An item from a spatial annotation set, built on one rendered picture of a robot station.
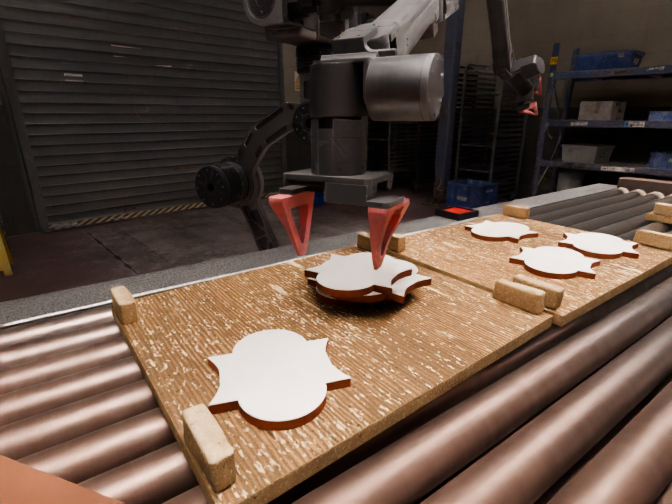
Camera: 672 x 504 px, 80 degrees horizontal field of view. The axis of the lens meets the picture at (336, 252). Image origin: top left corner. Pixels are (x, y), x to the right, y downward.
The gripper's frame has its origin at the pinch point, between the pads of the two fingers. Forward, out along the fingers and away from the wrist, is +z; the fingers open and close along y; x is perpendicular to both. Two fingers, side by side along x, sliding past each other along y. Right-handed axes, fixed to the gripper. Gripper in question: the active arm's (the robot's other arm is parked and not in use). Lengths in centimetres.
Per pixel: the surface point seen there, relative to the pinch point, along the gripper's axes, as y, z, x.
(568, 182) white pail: -34, 54, -514
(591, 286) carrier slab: -26.9, 7.2, -23.7
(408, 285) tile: -6.8, 4.4, -5.3
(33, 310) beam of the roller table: 37.6, 9.5, 14.8
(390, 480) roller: -13.4, 9.6, 17.0
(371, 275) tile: -2.6, 3.4, -3.8
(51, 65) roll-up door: 426, -66, -205
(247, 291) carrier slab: 13.6, 7.3, 0.2
